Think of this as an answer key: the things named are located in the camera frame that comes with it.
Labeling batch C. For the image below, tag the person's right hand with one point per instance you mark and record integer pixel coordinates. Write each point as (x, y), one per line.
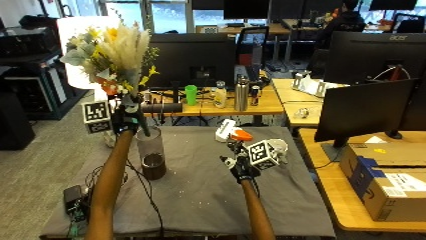
(243, 168)

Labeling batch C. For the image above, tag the person's left hand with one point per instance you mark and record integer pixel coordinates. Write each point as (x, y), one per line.
(124, 120)

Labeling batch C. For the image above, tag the black electronic box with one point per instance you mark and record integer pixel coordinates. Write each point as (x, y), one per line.
(72, 198)

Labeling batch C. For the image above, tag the green plastic cup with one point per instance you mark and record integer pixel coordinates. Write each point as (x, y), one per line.
(191, 95)

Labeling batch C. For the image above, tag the steel water bottle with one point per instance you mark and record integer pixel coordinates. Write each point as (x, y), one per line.
(241, 93)

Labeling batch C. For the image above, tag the black cylinder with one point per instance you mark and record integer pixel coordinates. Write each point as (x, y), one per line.
(161, 107)

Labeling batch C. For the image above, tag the flat cardboard box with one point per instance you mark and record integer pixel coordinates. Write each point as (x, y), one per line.
(386, 153)

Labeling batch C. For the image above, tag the black monitor with logo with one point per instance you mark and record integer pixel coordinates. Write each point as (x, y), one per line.
(377, 56)

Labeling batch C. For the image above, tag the dried flower bouquet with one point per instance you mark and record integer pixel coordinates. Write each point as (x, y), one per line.
(116, 63)

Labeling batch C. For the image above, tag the clear plastic bottle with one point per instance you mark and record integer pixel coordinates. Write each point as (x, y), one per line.
(220, 94)

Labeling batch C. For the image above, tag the dark drink can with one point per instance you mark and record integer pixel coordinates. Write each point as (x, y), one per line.
(254, 95)

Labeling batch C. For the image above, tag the black monitor on stand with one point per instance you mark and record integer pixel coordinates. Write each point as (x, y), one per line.
(364, 110)

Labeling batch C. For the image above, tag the black equipment rack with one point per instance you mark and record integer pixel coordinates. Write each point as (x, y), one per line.
(34, 73)

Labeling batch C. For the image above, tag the crumpled clear plastic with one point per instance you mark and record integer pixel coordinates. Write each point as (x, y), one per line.
(301, 113)

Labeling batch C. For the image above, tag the brown cardboard box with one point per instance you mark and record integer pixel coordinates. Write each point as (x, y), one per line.
(390, 193)

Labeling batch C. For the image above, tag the light wooden desk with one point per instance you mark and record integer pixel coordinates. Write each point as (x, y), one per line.
(368, 186)

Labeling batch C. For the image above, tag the grey table cloth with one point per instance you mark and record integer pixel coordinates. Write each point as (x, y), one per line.
(200, 193)

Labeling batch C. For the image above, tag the clear glass vase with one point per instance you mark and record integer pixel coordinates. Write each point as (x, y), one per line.
(151, 153)

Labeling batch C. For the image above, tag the white marker cube glove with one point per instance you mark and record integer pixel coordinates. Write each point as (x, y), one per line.
(264, 154)
(97, 116)

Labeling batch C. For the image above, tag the black computer monitor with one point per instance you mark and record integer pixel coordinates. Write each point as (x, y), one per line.
(191, 60)

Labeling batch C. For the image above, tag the white marker cube left glove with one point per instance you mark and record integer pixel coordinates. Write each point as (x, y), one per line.
(97, 116)

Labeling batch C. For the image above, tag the black office chair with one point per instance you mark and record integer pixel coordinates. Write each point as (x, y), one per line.
(253, 46)

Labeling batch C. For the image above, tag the white folded stand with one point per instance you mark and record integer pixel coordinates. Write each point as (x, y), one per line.
(310, 85)

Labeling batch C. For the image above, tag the white marker cube right glove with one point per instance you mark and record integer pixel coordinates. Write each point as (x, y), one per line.
(264, 154)

